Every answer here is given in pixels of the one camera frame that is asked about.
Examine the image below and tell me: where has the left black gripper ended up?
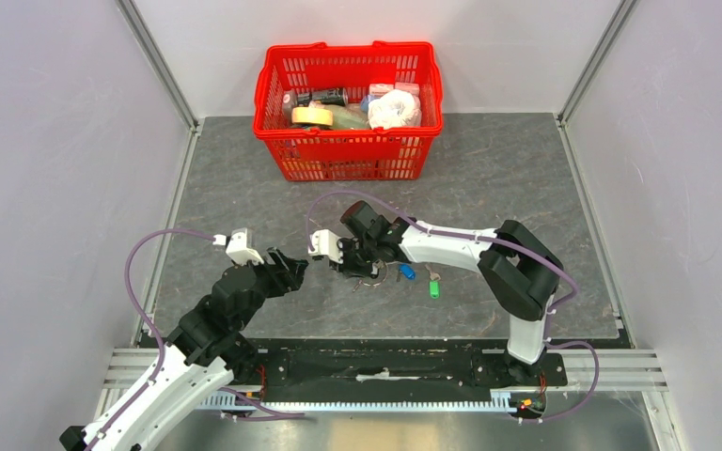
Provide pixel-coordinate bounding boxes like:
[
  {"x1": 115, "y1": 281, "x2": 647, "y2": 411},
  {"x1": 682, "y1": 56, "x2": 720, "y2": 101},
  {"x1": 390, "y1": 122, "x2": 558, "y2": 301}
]
[{"x1": 233, "y1": 245, "x2": 308, "y2": 330}]

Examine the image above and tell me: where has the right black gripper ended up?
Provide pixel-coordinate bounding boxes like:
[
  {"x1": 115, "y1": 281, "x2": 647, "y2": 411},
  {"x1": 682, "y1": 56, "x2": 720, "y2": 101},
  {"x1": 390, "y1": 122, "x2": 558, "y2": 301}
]
[{"x1": 330, "y1": 236, "x2": 379, "y2": 278}]

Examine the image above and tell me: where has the wire keyring with keys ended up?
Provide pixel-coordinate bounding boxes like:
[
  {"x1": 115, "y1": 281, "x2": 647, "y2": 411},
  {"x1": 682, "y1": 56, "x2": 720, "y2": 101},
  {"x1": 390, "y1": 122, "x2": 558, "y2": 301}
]
[{"x1": 352, "y1": 260, "x2": 402, "y2": 293}]

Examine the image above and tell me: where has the key with blue tag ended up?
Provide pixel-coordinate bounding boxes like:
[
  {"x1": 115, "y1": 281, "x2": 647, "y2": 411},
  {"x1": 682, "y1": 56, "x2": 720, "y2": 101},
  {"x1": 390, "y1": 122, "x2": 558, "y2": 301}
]
[{"x1": 396, "y1": 263, "x2": 416, "y2": 282}]

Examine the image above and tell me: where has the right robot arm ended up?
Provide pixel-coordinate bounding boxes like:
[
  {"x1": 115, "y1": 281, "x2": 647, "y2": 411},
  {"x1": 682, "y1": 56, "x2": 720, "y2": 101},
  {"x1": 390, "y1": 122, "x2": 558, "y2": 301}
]
[{"x1": 308, "y1": 200, "x2": 565, "y2": 384}]

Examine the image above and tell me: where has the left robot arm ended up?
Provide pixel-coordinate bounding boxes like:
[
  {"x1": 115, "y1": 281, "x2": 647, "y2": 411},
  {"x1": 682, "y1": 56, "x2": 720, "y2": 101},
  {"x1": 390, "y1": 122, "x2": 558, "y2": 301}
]
[{"x1": 59, "y1": 248, "x2": 308, "y2": 450}]

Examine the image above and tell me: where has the key with green tag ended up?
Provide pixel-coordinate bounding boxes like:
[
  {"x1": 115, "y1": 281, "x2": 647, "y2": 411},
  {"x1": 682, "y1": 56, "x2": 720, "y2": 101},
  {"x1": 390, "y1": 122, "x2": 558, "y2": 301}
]
[{"x1": 425, "y1": 263, "x2": 441, "y2": 299}]

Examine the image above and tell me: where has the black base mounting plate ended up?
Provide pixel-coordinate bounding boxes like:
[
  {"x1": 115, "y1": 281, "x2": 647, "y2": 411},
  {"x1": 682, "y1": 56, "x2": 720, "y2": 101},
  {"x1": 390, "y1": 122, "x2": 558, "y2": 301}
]
[{"x1": 136, "y1": 335, "x2": 633, "y2": 406}]

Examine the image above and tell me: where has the red plastic shopping basket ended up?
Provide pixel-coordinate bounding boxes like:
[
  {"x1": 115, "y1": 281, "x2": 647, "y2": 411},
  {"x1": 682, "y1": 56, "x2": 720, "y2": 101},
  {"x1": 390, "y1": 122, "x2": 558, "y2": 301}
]
[{"x1": 253, "y1": 41, "x2": 444, "y2": 181}]

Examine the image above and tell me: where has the yellow masking tape roll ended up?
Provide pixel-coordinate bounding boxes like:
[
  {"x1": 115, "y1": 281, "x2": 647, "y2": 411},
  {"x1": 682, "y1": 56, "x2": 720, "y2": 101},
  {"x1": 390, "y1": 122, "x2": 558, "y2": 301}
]
[{"x1": 290, "y1": 106, "x2": 334, "y2": 129}]

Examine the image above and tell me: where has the white crumpled plastic bag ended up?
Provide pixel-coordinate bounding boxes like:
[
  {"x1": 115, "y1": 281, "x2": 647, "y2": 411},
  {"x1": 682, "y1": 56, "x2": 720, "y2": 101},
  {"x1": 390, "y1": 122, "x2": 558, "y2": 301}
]
[{"x1": 368, "y1": 89, "x2": 422, "y2": 130}]

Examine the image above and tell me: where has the black can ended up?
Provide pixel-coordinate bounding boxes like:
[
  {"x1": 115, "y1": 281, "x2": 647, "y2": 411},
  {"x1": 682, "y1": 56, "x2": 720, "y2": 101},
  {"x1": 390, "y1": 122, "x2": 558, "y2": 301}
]
[{"x1": 295, "y1": 87, "x2": 349, "y2": 106}]

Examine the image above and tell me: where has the pink box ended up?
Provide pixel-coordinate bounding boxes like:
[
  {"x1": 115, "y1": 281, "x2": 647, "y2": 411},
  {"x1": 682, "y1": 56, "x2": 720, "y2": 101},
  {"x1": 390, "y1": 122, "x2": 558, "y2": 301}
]
[{"x1": 394, "y1": 82, "x2": 420, "y2": 97}]

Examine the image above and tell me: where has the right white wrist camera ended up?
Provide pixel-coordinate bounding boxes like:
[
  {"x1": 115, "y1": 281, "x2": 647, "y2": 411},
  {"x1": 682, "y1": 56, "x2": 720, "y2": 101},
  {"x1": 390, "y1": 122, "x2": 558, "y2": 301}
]
[{"x1": 307, "y1": 229, "x2": 343, "y2": 264}]

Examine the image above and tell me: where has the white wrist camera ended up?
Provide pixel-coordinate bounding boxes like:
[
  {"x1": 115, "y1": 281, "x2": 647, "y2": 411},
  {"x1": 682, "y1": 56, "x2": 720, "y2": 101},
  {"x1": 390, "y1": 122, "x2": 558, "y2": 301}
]
[
  {"x1": 212, "y1": 227, "x2": 265, "y2": 267},
  {"x1": 307, "y1": 229, "x2": 343, "y2": 264}
]

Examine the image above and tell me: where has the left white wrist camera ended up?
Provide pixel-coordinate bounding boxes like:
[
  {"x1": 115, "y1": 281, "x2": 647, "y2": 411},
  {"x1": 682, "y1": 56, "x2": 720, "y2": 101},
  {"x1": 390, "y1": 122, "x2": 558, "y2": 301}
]
[{"x1": 212, "y1": 227, "x2": 265, "y2": 267}]

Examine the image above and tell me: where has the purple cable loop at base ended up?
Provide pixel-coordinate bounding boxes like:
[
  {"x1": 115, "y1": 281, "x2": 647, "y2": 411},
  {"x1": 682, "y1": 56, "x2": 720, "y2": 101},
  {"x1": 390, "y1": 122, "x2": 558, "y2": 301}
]
[{"x1": 214, "y1": 384, "x2": 309, "y2": 423}]

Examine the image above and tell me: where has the white slotted cable duct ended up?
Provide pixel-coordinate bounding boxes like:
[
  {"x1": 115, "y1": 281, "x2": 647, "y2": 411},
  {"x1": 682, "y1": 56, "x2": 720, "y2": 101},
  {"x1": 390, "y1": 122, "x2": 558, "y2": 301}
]
[{"x1": 186, "y1": 388, "x2": 549, "y2": 413}]

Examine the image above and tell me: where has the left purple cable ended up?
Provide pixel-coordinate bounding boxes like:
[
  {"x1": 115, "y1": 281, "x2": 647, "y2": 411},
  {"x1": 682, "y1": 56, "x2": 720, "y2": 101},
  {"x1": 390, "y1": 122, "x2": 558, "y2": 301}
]
[{"x1": 84, "y1": 227, "x2": 219, "y2": 451}]

